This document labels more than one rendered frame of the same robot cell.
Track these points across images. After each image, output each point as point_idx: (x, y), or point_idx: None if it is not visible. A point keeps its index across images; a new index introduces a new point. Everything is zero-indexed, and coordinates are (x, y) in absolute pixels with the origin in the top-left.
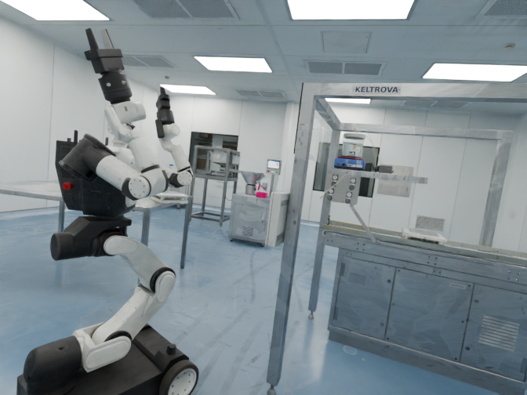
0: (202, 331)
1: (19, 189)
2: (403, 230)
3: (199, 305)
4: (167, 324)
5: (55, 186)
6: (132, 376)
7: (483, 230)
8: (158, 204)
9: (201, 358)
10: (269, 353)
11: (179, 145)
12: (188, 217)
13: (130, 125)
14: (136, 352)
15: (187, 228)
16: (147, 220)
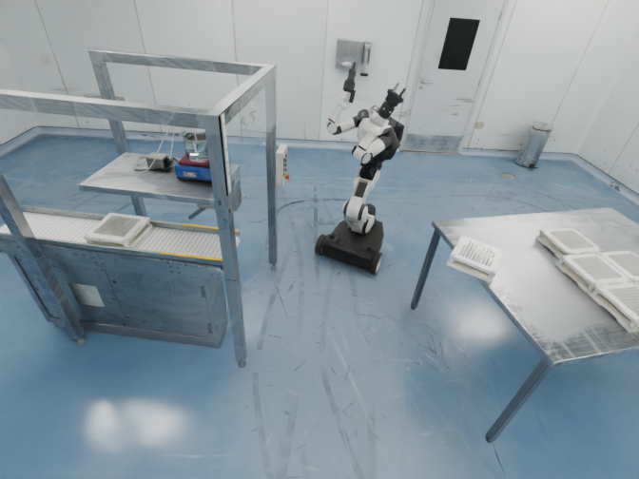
0: (343, 301)
1: (576, 218)
2: (137, 229)
3: (374, 337)
4: (376, 300)
5: (623, 249)
6: (339, 231)
7: (26, 223)
8: (453, 239)
9: (326, 277)
10: (280, 296)
11: (368, 129)
12: (526, 382)
13: (373, 109)
14: (352, 241)
15: (515, 393)
16: (433, 234)
